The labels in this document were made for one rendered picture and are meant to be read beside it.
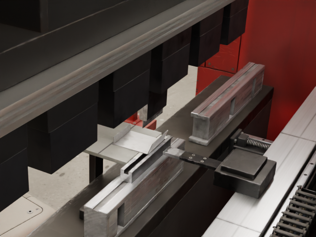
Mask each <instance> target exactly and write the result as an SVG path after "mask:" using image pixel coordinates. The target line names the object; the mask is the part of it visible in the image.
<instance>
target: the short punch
mask: <svg viewBox="0 0 316 237"><path fill-rule="evenodd" d="M166 103H167V90H166V91H165V92H163V93H162V94H158V93H154V92H150V91H149V101H148V104H147V105H145V106H144V107H143V108H141V109H140V114H139V119H140V120H142V128H144V127H145V126H147V125H148V124H149V123H150V122H151V121H153V120H154V119H155V118H157V117H158V116H159V115H160V114H162V113H163V108H164V107H165V106H166Z"/></svg>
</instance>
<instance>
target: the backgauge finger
mask: <svg viewBox="0 0 316 237"><path fill-rule="evenodd" d="M163 155H165V156H169V157H172V158H175V159H179V160H182V161H185V162H188V163H192V164H195V165H198V166H202V167H205V168H208V169H212V170H214V176H213V185H215V186H218V187H222V188H225V189H228V190H231V191H234V192H238V193H241V194H244V195H247V196H250V197H253V198H257V199H258V198H259V197H260V196H261V194H262V193H263V191H264V190H265V188H266V187H267V185H268V184H269V183H270V181H271V180H272V178H273V177H274V175H275V171H276V165H277V162H276V161H273V160H270V159H268V157H266V156H262V155H259V154H255V153H252V152H248V151H245V150H241V149H237V148H236V149H235V150H232V152H231V153H230V154H229V155H228V156H227V157H226V158H225V159H224V160H223V161H222V162H221V161H218V160H215V159H211V158H207V157H204V156H201V155H198V154H194V153H191V152H188V151H184V150H181V149H177V148H174V147H171V146H169V147H168V148H167V149H165V150H164V151H163Z"/></svg>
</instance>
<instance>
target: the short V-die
mask: <svg viewBox="0 0 316 237"><path fill-rule="evenodd" d="M169 146H171V137H167V138H166V139H164V140H163V141H162V142H161V143H160V144H159V145H158V146H157V147H156V148H154V149H153V150H152V151H151V152H150V153H149V154H148V155H147V154H142V155H140V156H139V157H138V158H133V159H132V160H131V161H129V162H128V163H127V164H126V165H125V166H124V167H122V168H121V170H120V180H122V181H125V182H128V183H131V184H132V183H133V182H134V181H135V180H136V179H137V178H138V177H139V176H140V175H142V174H143V173H144V172H145V171H146V170H147V169H148V168H149V167H150V166H151V165H152V164H154V163H155V162H156V161H157V160H158V159H159V158H160V157H161V156H162V155H163V151H164V150H165V149H167V148H168V147H169Z"/></svg>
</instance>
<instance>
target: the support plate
mask: <svg viewBox="0 0 316 237"><path fill-rule="evenodd" d="M128 125H129V123H127V122H122V123H121V124H120V125H118V126H117V127H116V128H114V129H113V128H109V127H106V126H102V125H99V124H97V141H96V142H95V143H94V144H92V145H91V146H90V147H88V148H87V149H86V150H84V151H83V152H84V153H87V154H90V155H93V156H96V157H100V158H103V159H106V160H109V161H112V162H115V163H118V164H121V165H126V164H127V163H128V162H129V161H131V160H132V159H133V158H134V157H135V156H136V155H137V154H138V153H139V152H137V151H134V150H130V149H126V148H123V147H120V146H117V145H113V144H111V145H110V146H109V147H107V146H108V145H109V144H110V143H112V142H113V137H114V136H115V135H116V134H117V133H119V132H120V131H121V130H122V129H124V128H125V127H126V126H128ZM131 131H134V132H137V133H141V134H145V135H148V136H152V137H155V138H157V137H158V136H160V135H162V133H161V132H158V131H154V130H151V129H147V128H142V127H141V126H134V127H133V128H132V129H131ZM105 147H107V148H106V149H105V150H103V149H104V148H105ZM101 150H103V151H102V152H101V153H99V152H100V151H101ZM98 153H99V154H98Z"/></svg>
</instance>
